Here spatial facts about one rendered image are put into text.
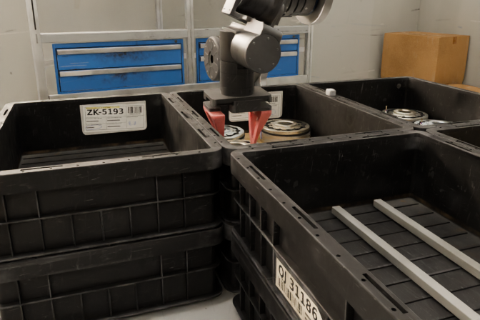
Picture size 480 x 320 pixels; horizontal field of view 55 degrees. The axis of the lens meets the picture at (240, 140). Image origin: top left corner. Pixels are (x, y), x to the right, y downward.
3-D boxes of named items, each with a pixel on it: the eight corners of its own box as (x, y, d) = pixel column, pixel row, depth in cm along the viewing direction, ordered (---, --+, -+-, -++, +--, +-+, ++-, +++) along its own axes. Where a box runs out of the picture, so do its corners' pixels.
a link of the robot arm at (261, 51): (278, 1, 77) (234, -22, 73) (314, 6, 67) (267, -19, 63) (249, 68, 79) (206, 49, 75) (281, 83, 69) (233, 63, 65)
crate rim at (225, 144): (168, 103, 95) (167, 91, 95) (298, 93, 105) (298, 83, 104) (226, 167, 59) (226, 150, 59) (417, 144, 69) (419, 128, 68)
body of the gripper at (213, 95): (271, 105, 77) (273, 61, 74) (213, 111, 74) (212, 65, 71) (258, 96, 83) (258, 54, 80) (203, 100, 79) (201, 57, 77)
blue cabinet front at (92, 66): (63, 144, 259) (51, 43, 242) (186, 130, 288) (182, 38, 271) (63, 146, 256) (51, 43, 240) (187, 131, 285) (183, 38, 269)
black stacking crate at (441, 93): (298, 133, 107) (300, 86, 104) (403, 123, 117) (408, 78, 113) (411, 202, 72) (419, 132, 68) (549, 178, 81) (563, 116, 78)
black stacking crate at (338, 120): (171, 147, 98) (168, 94, 95) (296, 133, 107) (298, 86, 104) (227, 233, 62) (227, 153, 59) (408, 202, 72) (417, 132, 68)
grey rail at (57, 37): (32, 41, 244) (31, 33, 243) (305, 32, 312) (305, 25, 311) (33, 43, 235) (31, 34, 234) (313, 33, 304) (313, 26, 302)
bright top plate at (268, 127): (253, 123, 99) (253, 121, 98) (296, 119, 102) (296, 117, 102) (272, 136, 90) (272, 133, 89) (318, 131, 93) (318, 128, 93)
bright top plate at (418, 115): (372, 113, 108) (372, 110, 108) (406, 108, 112) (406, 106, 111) (402, 123, 99) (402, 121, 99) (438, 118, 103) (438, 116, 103)
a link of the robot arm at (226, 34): (246, 20, 77) (214, 21, 75) (264, 25, 71) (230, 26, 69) (246, 61, 79) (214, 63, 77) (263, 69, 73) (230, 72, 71)
